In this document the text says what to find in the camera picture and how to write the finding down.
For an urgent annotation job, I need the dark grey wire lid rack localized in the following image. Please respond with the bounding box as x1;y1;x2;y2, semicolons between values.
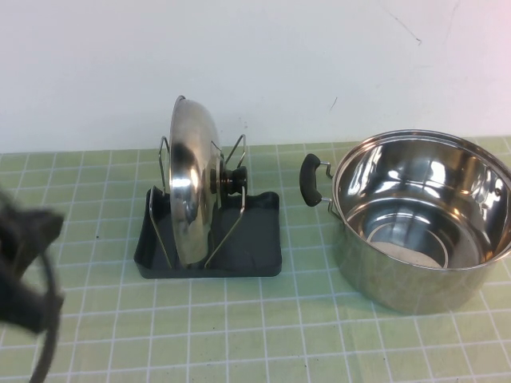
133;133;283;279

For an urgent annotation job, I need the stainless steel pot lid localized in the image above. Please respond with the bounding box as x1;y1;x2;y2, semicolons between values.
168;94;248;267

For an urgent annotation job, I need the green checked tablecloth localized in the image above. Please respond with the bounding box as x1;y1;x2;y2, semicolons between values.
0;137;511;383

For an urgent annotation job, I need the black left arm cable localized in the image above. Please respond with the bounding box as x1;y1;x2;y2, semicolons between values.
31;247;61;383

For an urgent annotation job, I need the stainless steel cooking pot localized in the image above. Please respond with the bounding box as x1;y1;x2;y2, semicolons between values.
299;128;511;316

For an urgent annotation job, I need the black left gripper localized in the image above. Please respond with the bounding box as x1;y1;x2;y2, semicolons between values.
0;187;67;280

